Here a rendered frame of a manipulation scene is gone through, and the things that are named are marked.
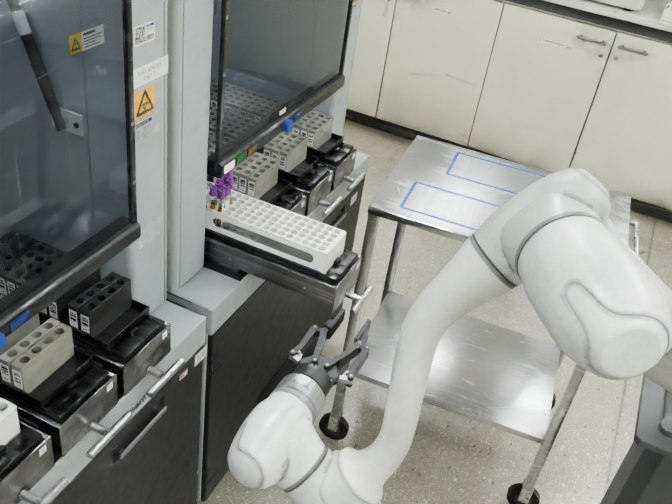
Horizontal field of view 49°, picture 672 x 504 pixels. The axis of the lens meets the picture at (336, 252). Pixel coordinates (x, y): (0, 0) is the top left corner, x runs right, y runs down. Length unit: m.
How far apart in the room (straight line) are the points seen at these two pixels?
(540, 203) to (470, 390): 1.16
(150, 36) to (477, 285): 0.63
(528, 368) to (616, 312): 1.38
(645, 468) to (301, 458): 0.76
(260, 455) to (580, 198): 0.61
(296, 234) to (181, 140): 0.32
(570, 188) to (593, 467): 1.54
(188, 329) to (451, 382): 0.91
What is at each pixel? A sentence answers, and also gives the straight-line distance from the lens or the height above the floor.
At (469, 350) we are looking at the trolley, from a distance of 2.25.
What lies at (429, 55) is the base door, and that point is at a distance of 3.80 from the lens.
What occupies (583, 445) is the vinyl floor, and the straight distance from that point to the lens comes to 2.53.
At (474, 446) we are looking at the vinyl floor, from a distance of 2.38.
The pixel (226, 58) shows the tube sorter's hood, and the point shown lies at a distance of 1.42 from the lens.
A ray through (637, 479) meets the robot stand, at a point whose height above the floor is 0.55.
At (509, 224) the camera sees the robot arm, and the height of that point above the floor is 1.20.
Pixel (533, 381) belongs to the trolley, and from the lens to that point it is 2.23.
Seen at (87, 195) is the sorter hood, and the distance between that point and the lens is 1.18.
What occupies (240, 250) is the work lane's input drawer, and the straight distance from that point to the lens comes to 1.57.
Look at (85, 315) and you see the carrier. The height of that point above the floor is 0.87.
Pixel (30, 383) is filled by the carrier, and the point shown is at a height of 0.84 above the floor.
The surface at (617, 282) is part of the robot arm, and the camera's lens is 0.92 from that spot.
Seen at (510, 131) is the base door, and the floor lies 0.23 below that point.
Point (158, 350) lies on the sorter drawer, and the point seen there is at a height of 0.77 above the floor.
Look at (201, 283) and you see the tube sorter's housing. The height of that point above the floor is 0.73.
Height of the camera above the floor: 1.72
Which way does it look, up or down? 35 degrees down
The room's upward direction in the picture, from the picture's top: 9 degrees clockwise
